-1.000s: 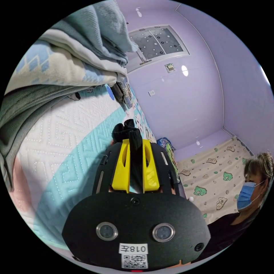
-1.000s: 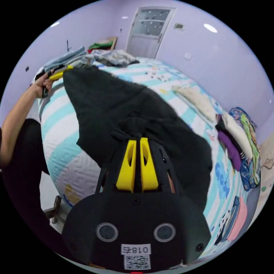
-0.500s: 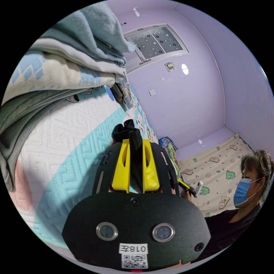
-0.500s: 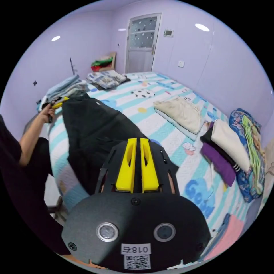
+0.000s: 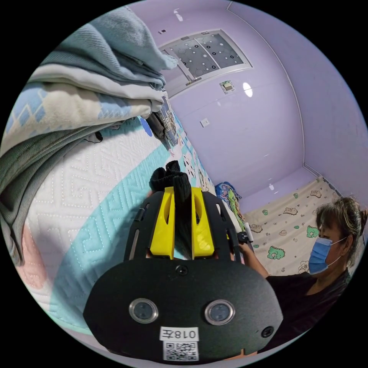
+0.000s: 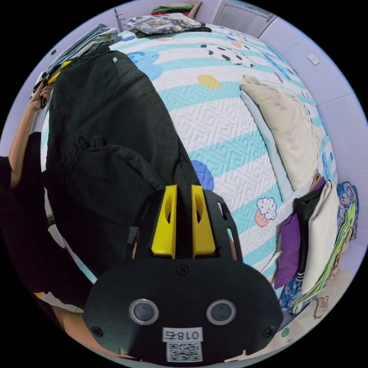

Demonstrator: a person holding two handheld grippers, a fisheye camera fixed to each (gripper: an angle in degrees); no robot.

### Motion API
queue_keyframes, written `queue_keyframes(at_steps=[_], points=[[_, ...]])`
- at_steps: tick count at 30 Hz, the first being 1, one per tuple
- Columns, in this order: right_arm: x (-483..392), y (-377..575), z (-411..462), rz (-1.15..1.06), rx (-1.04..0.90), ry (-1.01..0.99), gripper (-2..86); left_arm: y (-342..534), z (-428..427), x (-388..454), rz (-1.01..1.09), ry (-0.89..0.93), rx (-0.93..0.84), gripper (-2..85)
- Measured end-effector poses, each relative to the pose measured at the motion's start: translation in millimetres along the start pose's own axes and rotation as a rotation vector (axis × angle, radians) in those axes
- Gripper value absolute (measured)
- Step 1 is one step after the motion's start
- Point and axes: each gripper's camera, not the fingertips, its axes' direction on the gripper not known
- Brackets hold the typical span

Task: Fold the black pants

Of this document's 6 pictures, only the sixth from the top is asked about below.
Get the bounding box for pile of clothes with purple garment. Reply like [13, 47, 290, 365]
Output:
[273, 172, 360, 315]

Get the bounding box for person's right hand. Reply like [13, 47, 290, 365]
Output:
[128, 231, 141, 261]

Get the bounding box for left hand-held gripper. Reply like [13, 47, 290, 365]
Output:
[32, 60, 72, 110]

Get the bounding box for person's right forearm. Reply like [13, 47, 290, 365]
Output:
[51, 305, 127, 356]

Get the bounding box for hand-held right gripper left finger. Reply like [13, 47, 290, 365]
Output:
[151, 185, 178, 257]

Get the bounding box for pile of clothes with blue print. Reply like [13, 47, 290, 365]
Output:
[126, 13, 213, 38]

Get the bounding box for person's body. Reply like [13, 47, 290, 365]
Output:
[0, 131, 97, 310]

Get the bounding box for black pants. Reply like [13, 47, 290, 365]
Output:
[41, 47, 202, 288]

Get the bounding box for pile of grey-blue clothes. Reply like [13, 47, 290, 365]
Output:
[47, 23, 118, 72]

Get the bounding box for person's left forearm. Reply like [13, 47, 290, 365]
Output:
[8, 104, 39, 189]

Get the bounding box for bed with printed striped quilt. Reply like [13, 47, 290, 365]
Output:
[39, 22, 339, 291]

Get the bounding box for person's left hand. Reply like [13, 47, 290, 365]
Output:
[30, 85, 53, 112]

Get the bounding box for beige pillow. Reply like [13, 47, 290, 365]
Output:
[240, 74, 324, 191]

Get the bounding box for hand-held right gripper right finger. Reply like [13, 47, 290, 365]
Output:
[191, 185, 216, 257]

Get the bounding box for light blue pillow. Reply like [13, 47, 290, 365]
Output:
[240, 91, 294, 202]

